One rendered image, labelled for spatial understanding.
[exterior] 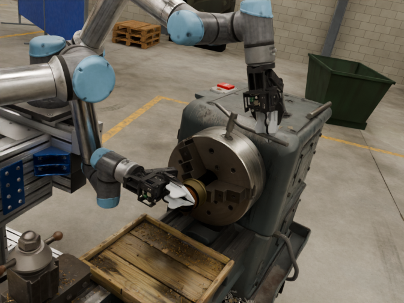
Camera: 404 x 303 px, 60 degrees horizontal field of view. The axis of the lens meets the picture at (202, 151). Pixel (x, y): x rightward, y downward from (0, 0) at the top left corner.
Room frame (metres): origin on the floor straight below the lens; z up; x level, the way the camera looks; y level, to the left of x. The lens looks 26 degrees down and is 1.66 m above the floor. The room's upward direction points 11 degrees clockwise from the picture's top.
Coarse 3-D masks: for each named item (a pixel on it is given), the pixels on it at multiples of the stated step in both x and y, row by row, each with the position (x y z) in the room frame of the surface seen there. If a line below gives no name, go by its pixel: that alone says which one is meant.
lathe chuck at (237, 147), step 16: (208, 144) 0.99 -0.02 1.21; (224, 144) 0.97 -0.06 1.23; (240, 144) 1.01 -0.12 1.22; (176, 160) 1.04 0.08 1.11; (208, 160) 0.99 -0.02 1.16; (224, 160) 0.97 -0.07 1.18; (240, 160) 0.94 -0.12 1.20; (256, 160) 1.00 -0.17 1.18; (208, 176) 1.08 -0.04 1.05; (224, 176) 0.96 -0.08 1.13; (240, 176) 0.94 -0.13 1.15; (256, 176) 0.96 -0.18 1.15; (256, 192) 0.95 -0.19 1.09; (208, 208) 0.97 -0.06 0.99; (224, 208) 0.95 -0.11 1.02; (240, 208) 0.93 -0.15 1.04; (224, 224) 0.94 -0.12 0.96
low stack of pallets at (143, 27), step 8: (120, 24) 8.44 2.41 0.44; (128, 24) 8.67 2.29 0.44; (136, 24) 8.93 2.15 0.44; (144, 24) 9.19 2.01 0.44; (112, 32) 8.42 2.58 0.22; (120, 32) 8.37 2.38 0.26; (128, 32) 8.34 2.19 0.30; (136, 32) 8.61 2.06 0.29; (144, 32) 8.34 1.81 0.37; (152, 32) 8.88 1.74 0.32; (160, 32) 9.46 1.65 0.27; (112, 40) 8.42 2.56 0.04; (120, 40) 8.70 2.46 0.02; (128, 40) 8.35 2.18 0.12; (136, 40) 8.48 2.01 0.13; (144, 40) 8.30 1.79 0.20; (152, 40) 8.89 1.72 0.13; (144, 48) 8.34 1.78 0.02
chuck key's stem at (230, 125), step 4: (232, 112) 1.01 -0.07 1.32; (236, 112) 1.02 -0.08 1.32; (232, 116) 1.00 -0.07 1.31; (236, 116) 1.01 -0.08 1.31; (228, 120) 1.01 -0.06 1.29; (232, 120) 1.00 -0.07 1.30; (228, 124) 1.01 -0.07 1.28; (232, 124) 1.01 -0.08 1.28; (228, 128) 1.01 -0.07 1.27; (232, 128) 1.01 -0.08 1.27; (228, 132) 1.01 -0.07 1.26; (224, 136) 1.02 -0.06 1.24; (228, 136) 1.01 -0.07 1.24
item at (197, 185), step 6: (186, 180) 0.92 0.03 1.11; (192, 180) 0.91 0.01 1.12; (198, 180) 0.93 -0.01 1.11; (186, 186) 0.88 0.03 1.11; (192, 186) 0.88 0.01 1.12; (198, 186) 0.89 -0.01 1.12; (204, 186) 0.92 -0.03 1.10; (192, 192) 0.86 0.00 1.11; (198, 192) 0.87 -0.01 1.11; (204, 192) 0.89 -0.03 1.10; (198, 198) 0.86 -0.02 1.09; (204, 198) 0.89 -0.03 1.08; (198, 204) 0.86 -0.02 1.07; (180, 210) 0.86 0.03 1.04; (186, 210) 0.85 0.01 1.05
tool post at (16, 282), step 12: (48, 264) 0.51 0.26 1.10; (12, 276) 0.48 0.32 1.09; (24, 276) 0.47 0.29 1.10; (36, 276) 0.48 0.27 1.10; (48, 276) 0.49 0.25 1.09; (12, 288) 0.48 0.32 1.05; (24, 288) 0.46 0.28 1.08; (36, 288) 0.47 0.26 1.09; (48, 288) 0.49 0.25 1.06; (24, 300) 0.46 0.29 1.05; (36, 300) 0.46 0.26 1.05
